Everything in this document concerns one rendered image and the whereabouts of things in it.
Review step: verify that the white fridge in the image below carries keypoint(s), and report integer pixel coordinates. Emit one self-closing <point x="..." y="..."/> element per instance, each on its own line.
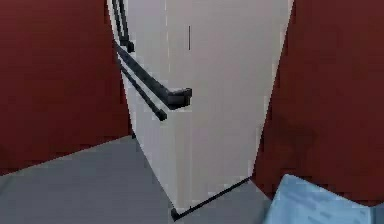
<point x="213" y="110"/>

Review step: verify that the pale blue bin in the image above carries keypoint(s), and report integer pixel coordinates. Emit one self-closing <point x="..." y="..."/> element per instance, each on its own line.
<point x="310" y="203"/>

